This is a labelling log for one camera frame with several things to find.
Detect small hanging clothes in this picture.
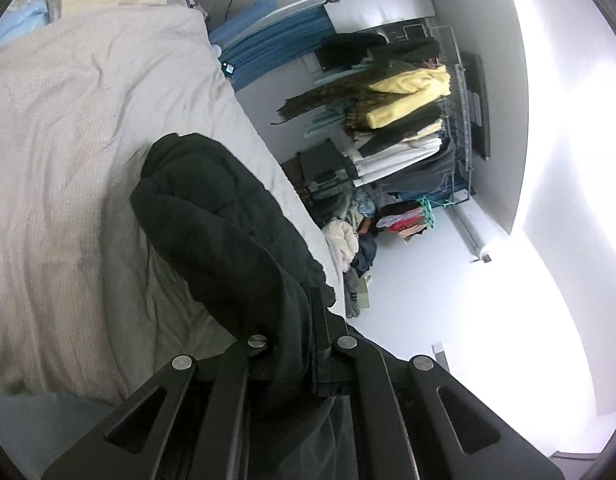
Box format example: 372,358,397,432
373,200,429,238

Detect metal clothes rack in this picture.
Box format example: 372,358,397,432
388,17,491,206

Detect black storage shelf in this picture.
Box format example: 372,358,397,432
283,137,359,206

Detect light blue cloth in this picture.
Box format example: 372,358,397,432
0,0,51,53

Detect white hanging hoodie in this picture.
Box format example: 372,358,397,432
350,137,451,183

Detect yellow fleece hoodie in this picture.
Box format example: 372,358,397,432
365,65,451,129

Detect black hanging coat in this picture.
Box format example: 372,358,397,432
318,32,439,71

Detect blue rolled yoga mat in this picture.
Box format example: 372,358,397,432
208,0,279,43

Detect pile of clothes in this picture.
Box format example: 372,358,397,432
308,185,389,318

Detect grey bed blanket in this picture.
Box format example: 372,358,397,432
0,5,346,403

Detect black puffer jacket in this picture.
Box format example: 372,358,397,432
130,132,359,480

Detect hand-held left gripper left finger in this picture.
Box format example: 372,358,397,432
40,332,277,480

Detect black hanging jacket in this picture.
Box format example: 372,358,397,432
360,120,443,156

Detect white air conditioner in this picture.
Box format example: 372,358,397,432
455,207,494,263

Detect brown patterned scarf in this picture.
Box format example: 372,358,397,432
270,77,383,133

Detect dark grey hanging clothes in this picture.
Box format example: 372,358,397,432
358,152,459,196

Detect teal hanging garment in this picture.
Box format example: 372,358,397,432
305,100,359,138

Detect blue curtain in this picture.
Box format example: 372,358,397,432
223,7,333,88

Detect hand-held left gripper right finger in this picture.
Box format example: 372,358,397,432
310,287,564,480

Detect green clip hanger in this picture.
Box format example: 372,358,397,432
418,195,461,231

